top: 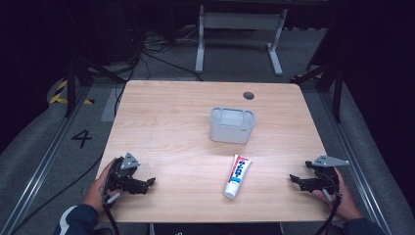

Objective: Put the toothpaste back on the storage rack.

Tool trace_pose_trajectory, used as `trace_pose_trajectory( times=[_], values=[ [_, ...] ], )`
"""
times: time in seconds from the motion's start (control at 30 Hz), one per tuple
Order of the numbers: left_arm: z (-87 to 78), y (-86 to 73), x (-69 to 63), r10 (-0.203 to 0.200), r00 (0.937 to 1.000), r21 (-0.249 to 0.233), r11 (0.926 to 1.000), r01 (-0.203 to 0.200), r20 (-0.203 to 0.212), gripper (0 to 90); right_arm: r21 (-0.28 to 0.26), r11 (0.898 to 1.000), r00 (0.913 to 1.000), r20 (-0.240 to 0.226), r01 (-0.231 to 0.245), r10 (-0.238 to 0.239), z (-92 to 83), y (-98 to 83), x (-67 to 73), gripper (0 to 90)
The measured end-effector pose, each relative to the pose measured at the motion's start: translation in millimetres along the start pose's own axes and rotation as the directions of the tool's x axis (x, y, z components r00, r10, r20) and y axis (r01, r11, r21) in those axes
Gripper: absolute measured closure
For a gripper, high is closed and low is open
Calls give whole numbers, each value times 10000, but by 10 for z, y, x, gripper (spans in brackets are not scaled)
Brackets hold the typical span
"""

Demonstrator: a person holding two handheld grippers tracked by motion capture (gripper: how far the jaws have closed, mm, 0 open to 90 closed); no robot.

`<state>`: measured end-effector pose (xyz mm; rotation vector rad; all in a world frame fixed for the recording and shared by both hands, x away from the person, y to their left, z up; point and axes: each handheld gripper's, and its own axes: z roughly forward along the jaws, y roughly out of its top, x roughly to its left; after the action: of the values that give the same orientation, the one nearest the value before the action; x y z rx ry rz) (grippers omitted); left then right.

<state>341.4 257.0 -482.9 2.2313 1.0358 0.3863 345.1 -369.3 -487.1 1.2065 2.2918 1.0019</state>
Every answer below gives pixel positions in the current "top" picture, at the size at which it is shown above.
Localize grey metal table frame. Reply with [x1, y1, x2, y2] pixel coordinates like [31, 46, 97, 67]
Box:
[194, 4, 289, 77]

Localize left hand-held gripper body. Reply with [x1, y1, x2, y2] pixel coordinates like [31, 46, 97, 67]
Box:
[103, 152, 142, 206]

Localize left hand-held gripper cable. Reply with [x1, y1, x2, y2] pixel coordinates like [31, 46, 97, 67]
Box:
[101, 191, 121, 235]

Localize yellow black floor tape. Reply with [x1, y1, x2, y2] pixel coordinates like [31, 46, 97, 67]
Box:
[48, 79, 96, 106]

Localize bundle of black floor cables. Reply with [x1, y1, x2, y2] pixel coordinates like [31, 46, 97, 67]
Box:
[112, 28, 205, 117]

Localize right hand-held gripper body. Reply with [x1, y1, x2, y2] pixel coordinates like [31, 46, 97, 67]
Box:
[304, 155, 350, 198]

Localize black tripod stand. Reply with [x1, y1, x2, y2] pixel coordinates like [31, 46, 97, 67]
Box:
[64, 57, 127, 119]
[291, 60, 345, 124]

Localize grey plastic storage box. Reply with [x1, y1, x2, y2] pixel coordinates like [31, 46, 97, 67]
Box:
[208, 106, 256, 145]

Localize right hand-held gripper cable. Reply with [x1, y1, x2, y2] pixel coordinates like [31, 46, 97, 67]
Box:
[313, 193, 344, 235]

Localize white toothpaste tube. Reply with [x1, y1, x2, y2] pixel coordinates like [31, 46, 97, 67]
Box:
[223, 154, 253, 201]

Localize person's left hand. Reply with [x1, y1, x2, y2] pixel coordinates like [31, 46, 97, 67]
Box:
[82, 158, 122, 215]

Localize person's right hand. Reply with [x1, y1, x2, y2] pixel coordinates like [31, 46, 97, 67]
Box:
[311, 167, 364, 220]

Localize hand-held gripper cable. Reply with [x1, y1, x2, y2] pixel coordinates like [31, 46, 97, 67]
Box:
[313, 193, 344, 235]
[101, 191, 121, 235]

